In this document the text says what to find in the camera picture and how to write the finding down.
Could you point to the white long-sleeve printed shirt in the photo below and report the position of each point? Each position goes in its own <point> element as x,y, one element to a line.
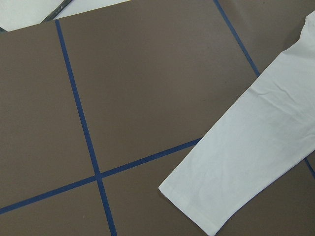
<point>267,131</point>

